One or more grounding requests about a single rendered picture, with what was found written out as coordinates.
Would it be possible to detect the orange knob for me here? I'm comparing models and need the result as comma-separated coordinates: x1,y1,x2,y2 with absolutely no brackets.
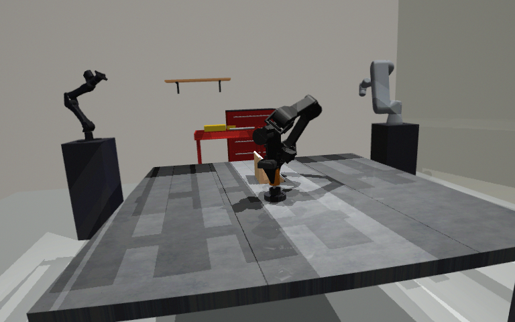
269,168,280,186

